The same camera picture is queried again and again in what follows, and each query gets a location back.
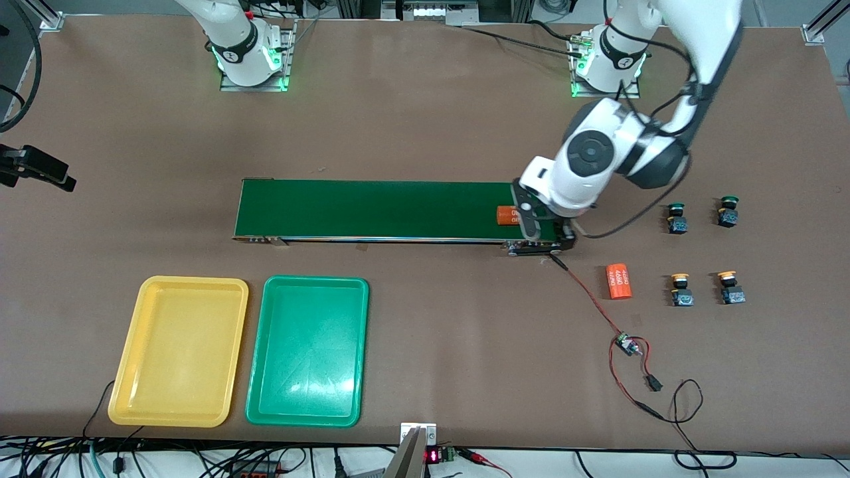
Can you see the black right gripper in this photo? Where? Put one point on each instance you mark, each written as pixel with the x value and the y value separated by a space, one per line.
pixel 6 160

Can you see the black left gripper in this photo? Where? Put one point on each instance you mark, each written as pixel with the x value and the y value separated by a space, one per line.
pixel 566 230

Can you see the orange cylinder white print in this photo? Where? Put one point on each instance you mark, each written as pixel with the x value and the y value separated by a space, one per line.
pixel 506 216
pixel 618 282

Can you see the green cap push button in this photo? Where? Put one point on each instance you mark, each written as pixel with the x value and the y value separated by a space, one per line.
pixel 728 216
pixel 677 222

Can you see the yellow cap push button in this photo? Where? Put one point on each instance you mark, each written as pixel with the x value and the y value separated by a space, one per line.
pixel 682 295
pixel 732 293

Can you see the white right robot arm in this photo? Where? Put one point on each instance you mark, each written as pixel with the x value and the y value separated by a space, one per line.
pixel 232 40

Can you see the small controller circuit board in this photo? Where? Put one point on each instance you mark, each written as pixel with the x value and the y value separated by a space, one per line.
pixel 626 345

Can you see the green conveyor belt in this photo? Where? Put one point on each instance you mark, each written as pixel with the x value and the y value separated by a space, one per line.
pixel 398 209

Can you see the yellow plastic tray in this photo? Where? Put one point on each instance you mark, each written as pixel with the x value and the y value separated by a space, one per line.
pixel 172 358

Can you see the red clip lead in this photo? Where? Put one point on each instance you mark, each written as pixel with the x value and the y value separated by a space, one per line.
pixel 475 455

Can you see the red digit display module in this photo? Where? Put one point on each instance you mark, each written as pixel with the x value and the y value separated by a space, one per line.
pixel 433 456

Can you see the metal rack with light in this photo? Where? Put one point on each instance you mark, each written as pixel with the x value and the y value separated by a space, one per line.
pixel 431 12

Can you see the green plastic tray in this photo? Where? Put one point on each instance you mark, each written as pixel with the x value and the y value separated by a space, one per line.
pixel 312 372

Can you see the red power strip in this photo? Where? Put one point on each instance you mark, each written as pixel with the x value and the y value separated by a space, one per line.
pixel 255 470

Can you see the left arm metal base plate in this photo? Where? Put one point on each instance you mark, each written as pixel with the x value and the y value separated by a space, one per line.
pixel 605 94

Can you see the aluminium frame profile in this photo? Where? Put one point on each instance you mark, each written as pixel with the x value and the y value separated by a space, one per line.
pixel 52 16
pixel 813 32

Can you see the grey camera stand bracket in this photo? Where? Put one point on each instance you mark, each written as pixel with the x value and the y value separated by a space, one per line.
pixel 412 458

